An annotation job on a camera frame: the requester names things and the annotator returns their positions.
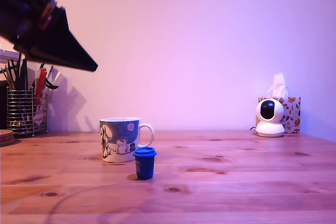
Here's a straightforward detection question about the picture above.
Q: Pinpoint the small white round camera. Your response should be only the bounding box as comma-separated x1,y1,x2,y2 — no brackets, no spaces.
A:
255,98,286,138

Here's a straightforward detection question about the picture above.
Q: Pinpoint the white tissue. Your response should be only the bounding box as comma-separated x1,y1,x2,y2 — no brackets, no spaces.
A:
267,72,289,98

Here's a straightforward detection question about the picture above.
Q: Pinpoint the chrome wire utensil rack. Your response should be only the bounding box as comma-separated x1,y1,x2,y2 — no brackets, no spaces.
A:
5,86,49,138

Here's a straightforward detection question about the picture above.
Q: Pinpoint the thin black chopstick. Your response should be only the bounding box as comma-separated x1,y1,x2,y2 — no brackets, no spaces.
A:
6,60,17,91

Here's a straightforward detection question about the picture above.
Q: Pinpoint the leaf print tissue box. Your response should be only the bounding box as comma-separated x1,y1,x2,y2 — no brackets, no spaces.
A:
257,96,301,134

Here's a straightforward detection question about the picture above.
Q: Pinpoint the thin grey chopstick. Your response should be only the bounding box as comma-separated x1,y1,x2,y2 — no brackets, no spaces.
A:
0,67,15,91

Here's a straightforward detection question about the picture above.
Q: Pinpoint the white printed paper packet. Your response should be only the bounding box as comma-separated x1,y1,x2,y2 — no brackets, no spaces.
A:
33,95,45,128

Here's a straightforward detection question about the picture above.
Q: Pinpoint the silver tool with black hook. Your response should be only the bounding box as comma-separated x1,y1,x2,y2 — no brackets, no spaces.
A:
44,64,60,90

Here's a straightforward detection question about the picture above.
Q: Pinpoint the blue coffee capsule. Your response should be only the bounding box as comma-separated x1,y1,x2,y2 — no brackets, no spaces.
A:
132,147,158,181

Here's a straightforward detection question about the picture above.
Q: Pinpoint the white mug with cartoon print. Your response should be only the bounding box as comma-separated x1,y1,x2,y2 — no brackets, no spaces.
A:
99,117,155,163

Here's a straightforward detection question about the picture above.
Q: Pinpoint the black spatula handle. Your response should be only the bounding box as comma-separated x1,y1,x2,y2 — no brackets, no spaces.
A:
20,58,28,91

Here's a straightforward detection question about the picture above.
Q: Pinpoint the red handled kitchen tool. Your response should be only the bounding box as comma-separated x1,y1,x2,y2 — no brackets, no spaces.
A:
33,68,48,105

